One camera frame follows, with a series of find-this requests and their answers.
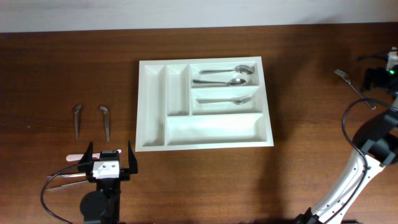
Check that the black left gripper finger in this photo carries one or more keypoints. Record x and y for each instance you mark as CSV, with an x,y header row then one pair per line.
x,y
86,162
133,167

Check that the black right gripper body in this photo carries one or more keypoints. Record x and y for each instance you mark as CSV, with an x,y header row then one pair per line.
x,y
382,78

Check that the metal fork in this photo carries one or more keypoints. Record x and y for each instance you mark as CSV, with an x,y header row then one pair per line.
x,y
348,80
237,100

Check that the large metal spoon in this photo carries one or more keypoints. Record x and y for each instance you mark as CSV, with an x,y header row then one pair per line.
x,y
232,82
242,69

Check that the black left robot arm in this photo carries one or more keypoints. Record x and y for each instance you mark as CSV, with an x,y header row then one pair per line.
x,y
103,205

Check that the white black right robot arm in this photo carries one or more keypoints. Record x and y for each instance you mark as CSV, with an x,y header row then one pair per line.
x,y
374,147

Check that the upper metal knife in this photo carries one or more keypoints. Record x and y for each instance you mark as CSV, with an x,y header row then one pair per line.
x,y
67,175

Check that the left small metal spoon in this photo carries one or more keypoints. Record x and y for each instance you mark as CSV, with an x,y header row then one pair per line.
x,y
77,119

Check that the small metal spoon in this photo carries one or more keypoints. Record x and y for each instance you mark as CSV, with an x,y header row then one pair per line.
x,y
106,121
77,119

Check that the right small metal spoon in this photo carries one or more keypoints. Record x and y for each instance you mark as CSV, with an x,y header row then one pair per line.
x,y
106,121

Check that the white plastic cutlery tray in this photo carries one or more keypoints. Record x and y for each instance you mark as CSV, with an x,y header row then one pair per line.
x,y
166,92

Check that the pink handled utensil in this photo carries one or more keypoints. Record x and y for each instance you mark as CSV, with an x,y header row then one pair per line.
x,y
95,156

